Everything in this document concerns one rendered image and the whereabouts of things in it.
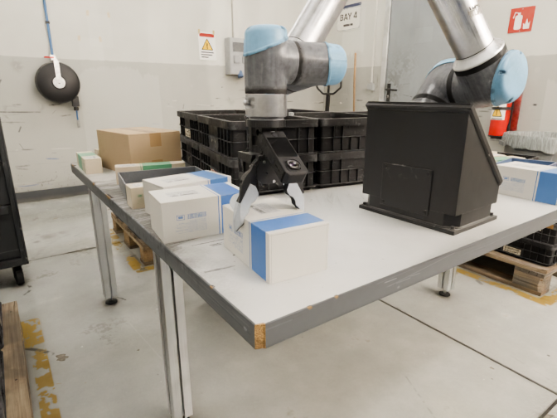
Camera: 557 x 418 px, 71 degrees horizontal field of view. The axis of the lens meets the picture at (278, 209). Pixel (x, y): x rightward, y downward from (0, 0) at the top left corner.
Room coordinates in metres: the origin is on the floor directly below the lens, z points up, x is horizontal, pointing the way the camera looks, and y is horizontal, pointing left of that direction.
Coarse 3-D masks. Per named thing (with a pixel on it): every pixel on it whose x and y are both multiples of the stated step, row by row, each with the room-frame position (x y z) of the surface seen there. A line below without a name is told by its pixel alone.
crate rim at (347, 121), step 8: (312, 112) 1.70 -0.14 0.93; (320, 112) 1.70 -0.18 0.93; (328, 112) 1.72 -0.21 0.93; (336, 112) 1.70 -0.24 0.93; (320, 120) 1.27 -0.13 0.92; (328, 120) 1.27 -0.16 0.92; (336, 120) 1.28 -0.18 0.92; (344, 120) 1.30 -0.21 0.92; (352, 120) 1.31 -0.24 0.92; (360, 120) 1.32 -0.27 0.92
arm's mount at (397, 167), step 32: (384, 128) 1.00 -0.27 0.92; (416, 128) 0.93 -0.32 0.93; (448, 128) 0.87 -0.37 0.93; (480, 128) 0.86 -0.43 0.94; (384, 160) 1.00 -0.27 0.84; (416, 160) 0.92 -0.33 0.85; (448, 160) 0.86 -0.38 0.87; (480, 160) 0.88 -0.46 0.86; (384, 192) 0.99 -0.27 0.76; (416, 192) 0.91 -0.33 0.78; (448, 192) 0.85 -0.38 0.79; (480, 192) 0.89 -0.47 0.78; (416, 224) 0.90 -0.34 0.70; (448, 224) 0.85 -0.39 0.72; (480, 224) 0.90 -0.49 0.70
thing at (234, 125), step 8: (200, 120) 1.45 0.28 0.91; (208, 120) 1.34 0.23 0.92; (216, 120) 1.25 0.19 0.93; (224, 120) 1.18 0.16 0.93; (288, 120) 1.21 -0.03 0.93; (296, 120) 1.22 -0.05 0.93; (304, 120) 1.24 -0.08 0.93; (312, 120) 1.25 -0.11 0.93; (224, 128) 1.18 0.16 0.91; (232, 128) 1.14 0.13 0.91; (240, 128) 1.15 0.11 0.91; (248, 128) 1.16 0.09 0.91; (280, 128) 1.20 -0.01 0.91
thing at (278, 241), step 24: (264, 216) 0.68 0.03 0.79; (288, 216) 0.69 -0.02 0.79; (312, 216) 0.68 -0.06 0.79; (240, 240) 0.69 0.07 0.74; (264, 240) 0.61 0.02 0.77; (288, 240) 0.61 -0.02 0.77; (312, 240) 0.64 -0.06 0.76; (264, 264) 0.61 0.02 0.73; (288, 264) 0.61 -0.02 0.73; (312, 264) 0.64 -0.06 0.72
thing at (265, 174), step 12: (252, 120) 0.70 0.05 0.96; (264, 120) 0.69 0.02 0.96; (276, 120) 0.70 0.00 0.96; (252, 132) 0.74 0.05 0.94; (252, 144) 0.74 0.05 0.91; (240, 156) 0.74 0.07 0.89; (252, 156) 0.70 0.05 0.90; (264, 156) 0.70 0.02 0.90; (264, 168) 0.69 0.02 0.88; (264, 180) 0.69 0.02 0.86; (276, 180) 0.70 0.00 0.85
